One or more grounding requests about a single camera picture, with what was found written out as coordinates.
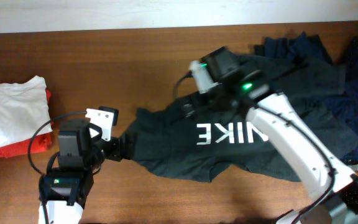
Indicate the black Nike t-shirt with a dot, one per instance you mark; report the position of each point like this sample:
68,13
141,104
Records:
189,140

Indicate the red folded shirt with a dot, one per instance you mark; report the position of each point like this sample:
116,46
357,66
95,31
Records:
19,148

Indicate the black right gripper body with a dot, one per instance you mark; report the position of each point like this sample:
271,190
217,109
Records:
207,104

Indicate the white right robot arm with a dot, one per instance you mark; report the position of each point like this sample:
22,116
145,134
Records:
332,186

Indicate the navy blue garment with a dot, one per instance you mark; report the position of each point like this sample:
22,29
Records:
345,105

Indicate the white folded shirt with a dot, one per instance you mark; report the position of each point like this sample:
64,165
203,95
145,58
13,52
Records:
23,109

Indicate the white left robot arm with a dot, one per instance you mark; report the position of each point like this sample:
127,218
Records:
70,171

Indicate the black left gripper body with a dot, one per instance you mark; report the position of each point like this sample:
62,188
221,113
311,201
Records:
111,149

